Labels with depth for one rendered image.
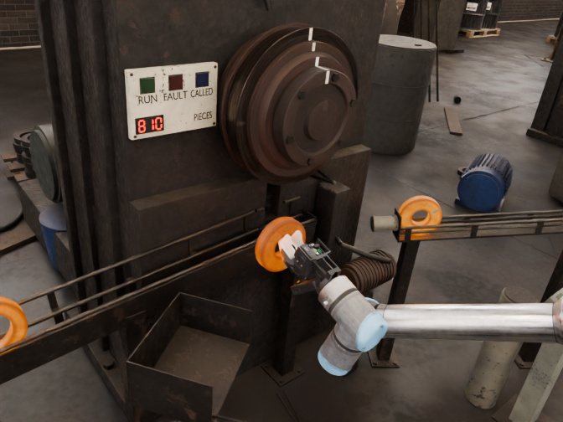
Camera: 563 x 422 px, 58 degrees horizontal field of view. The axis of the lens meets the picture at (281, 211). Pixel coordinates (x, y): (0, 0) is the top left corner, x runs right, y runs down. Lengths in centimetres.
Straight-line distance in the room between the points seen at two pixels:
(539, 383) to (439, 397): 38
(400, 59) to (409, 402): 273
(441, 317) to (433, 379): 103
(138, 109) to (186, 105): 14
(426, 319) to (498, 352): 80
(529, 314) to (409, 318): 27
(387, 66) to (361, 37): 235
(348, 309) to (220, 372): 36
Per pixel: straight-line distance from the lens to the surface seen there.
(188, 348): 138
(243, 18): 150
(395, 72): 418
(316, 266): 126
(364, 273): 186
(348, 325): 121
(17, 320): 139
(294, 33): 142
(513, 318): 125
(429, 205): 188
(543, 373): 209
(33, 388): 221
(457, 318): 128
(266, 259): 135
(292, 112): 137
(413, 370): 230
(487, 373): 215
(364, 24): 184
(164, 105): 140
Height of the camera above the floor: 157
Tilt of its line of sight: 29 degrees down
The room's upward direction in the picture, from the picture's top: 6 degrees clockwise
